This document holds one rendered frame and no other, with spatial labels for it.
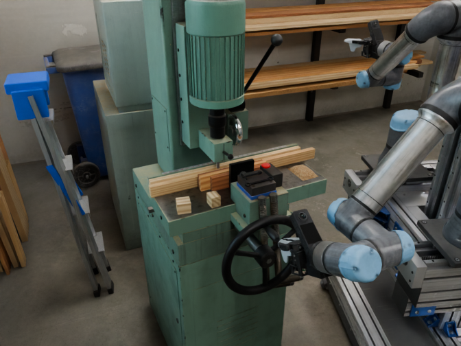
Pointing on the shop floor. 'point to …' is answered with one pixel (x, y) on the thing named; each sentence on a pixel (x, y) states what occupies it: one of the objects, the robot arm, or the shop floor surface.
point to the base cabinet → (208, 296)
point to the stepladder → (60, 169)
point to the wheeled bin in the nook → (82, 108)
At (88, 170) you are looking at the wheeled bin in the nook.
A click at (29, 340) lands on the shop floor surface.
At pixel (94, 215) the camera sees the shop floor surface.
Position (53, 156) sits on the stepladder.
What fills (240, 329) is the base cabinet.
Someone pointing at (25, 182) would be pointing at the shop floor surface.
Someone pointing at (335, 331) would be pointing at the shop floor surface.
